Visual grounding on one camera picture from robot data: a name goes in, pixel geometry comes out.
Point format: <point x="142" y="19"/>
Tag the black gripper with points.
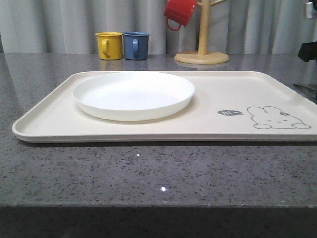
<point x="308" y="51"/>

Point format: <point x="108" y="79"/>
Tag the white round plate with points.
<point x="133" y="96"/>

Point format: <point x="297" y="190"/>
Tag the silver metal spoon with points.
<point x="306" y="89"/>

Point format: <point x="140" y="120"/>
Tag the cream tray with rabbit print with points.
<point x="227" y="106"/>

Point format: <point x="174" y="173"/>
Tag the wooden mug tree stand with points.
<point x="203" y="56"/>

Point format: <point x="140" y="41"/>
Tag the red enamel mug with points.
<point x="179" y="11"/>

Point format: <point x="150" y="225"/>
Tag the blue enamel mug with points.
<point x="136" y="45"/>

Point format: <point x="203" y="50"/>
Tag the yellow enamel mug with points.
<point x="110" y="45"/>

